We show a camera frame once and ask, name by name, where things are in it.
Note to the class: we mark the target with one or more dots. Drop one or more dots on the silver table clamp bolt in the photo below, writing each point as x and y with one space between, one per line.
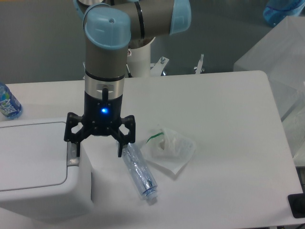
198 69

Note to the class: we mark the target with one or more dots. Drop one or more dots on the blue plastic bag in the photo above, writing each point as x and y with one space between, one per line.
276 10

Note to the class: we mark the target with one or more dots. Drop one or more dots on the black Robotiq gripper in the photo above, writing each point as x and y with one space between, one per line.
103 114

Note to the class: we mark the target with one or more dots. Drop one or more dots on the empty clear plastic bottle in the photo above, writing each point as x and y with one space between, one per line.
141 175

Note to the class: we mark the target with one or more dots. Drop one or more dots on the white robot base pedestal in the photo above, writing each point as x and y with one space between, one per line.
140 59

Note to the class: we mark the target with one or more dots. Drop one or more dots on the black device at table edge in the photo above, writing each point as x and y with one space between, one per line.
297 205

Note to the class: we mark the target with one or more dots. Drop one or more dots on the blue labelled water bottle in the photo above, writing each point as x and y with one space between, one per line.
10 107

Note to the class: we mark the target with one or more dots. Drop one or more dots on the crumpled clear plastic bag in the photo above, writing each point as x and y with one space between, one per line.
168 149

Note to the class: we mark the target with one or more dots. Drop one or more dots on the white push-lid trash can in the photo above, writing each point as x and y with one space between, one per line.
41 175

